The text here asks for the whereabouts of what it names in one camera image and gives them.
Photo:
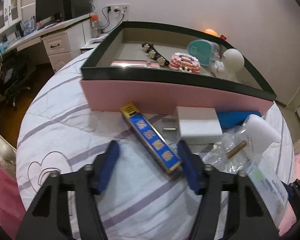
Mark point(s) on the clear container with brass tube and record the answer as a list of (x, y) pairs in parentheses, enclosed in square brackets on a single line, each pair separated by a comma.
[(227, 150)]

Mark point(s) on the teal round box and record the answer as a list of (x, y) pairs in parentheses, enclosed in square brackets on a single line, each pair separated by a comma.
[(200, 51)]

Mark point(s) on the white hutch cabinet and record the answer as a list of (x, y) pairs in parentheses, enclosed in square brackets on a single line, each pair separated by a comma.
[(7, 12)]

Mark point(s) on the white card with label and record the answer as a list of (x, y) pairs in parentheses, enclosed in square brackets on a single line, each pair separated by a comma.
[(270, 195)]

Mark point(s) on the white rounded furniture post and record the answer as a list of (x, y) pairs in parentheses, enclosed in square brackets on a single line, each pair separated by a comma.
[(5, 150)]

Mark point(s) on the black computer monitor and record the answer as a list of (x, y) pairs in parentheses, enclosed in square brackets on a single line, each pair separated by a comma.
[(48, 6)]

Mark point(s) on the black computer tower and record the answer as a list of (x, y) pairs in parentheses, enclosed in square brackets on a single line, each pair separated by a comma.
[(76, 1)]

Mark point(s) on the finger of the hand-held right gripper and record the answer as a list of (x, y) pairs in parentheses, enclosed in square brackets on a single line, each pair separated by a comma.
[(298, 191)]

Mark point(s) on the white striped quilt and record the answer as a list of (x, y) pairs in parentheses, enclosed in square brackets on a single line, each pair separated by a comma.
[(65, 120)]

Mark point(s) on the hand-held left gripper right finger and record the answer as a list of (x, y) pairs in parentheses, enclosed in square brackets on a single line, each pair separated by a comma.
[(190, 170)]

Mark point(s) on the black office chair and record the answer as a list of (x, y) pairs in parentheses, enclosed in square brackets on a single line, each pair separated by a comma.
[(15, 80)]

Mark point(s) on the red card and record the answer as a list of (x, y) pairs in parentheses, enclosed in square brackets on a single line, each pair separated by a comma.
[(223, 37)]

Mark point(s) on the blue white box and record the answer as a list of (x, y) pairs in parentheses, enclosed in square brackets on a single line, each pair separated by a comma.
[(28, 24)]

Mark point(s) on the pink cloth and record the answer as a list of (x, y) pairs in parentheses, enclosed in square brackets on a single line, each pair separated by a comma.
[(2, 192)]

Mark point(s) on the blue gold harmonica box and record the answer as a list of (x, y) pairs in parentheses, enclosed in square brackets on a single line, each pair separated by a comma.
[(152, 137)]

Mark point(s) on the low black white cabinet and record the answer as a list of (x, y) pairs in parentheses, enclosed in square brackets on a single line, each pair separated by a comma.
[(92, 42)]

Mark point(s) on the white charger adapter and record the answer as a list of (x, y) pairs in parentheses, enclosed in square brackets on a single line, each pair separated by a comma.
[(200, 123)]

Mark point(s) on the blue flat object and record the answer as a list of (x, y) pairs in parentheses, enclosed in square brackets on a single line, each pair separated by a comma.
[(237, 119)]

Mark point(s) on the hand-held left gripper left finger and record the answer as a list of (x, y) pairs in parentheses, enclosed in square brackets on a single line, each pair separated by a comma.
[(107, 170)]

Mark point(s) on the white desk with drawers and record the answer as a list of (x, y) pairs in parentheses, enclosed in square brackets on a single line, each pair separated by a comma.
[(57, 46)]

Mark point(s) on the white plastic cylinder device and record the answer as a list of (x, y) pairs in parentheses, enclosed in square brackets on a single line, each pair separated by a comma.
[(262, 132)]

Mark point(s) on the pink box with black rim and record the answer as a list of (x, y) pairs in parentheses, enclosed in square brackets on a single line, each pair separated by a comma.
[(165, 97)]

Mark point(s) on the bottle with orange cap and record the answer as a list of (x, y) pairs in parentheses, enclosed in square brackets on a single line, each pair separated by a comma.
[(95, 27)]

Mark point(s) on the white wall outlet strip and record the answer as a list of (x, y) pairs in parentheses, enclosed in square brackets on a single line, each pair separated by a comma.
[(117, 8)]

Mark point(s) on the white egg-shaped robot toy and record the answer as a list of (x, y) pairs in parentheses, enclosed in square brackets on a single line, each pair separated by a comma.
[(231, 61)]

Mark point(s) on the pink metallic case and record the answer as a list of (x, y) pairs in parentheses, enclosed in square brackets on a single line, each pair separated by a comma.
[(130, 64)]

